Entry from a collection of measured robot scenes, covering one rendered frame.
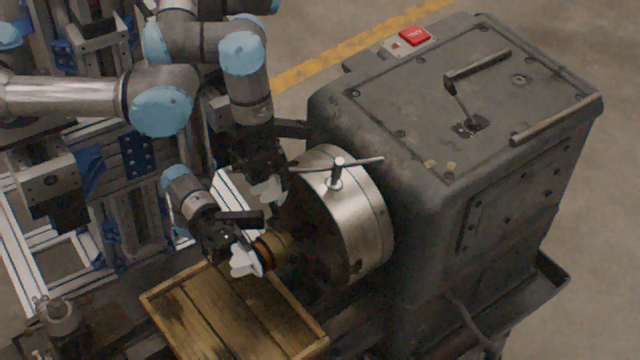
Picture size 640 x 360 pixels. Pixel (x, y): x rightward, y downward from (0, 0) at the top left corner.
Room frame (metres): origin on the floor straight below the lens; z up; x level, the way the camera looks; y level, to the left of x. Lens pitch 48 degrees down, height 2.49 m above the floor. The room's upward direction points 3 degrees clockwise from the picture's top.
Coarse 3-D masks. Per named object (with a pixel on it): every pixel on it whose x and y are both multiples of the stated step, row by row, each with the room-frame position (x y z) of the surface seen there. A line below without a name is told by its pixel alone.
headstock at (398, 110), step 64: (384, 64) 1.47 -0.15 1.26; (448, 64) 1.48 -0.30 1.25; (512, 64) 1.50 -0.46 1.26; (320, 128) 1.31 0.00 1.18; (384, 128) 1.25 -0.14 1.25; (448, 128) 1.26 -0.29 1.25; (512, 128) 1.27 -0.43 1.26; (576, 128) 1.32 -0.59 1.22; (384, 192) 1.13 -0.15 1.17; (448, 192) 1.07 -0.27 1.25; (512, 192) 1.21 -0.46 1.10; (448, 256) 1.11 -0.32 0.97
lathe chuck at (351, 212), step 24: (312, 192) 1.08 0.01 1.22; (336, 192) 1.08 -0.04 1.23; (360, 192) 1.09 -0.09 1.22; (312, 216) 1.08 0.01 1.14; (336, 216) 1.03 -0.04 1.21; (360, 216) 1.04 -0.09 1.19; (336, 240) 1.01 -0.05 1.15; (360, 240) 1.01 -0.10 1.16; (360, 264) 1.00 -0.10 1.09; (336, 288) 1.00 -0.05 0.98
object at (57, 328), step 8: (72, 304) 0.83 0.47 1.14; (72, 312) 0.80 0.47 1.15; (80, 312) 0.82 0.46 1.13; (48, 320) 0.78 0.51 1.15; (56, 320) 0.78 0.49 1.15; (64, 320) 0.78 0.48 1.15; (72, 320) 0.79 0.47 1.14; (80, 320) 0.80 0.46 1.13; (48, 328) 0.77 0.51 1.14; (56, 328) 0.77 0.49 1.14; (64, 328) 0.77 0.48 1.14; (72, 328) 0.78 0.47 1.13; (56, 336) 0.76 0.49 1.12
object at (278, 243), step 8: (264, 232) 1.05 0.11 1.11; (272, 232) 1.05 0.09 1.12; (288, 232) 1.06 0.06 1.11; (256, 240) 1.04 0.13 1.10; (264, 240) 1.02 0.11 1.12; (272, 240) 1.02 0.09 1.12; (280, 240) 1.03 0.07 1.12; (288, 240) 1.04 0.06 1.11; (256, 248) 1.00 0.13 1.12; (264, 248) 1.01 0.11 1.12; (272, 248) 1.01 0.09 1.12; (280, 248) 1.01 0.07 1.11; (264, 256) 0.99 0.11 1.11; (272, 256) 1.00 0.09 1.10; (280, 256) 1.00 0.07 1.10; (288, 256) 1.00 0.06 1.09; (264, 264) 0.98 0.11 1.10; (272, 264) 0.99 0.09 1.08; (280, 264) 0.99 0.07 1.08; (288, 264) 1.01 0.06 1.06; (264, 272) 0.97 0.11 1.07
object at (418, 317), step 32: (544, 224) 1.36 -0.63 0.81; (480, 256) 1.20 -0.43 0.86; (512, 256) 1.28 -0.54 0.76; (448, 288) 1.12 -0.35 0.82; (480, 288) 1.21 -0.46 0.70; (512, 288) 1.31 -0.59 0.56; (416, 320) 1.06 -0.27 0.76; (448, 320) 1.16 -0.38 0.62; (384, 352) 1.06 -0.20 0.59; (416, 352) 1.07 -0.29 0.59
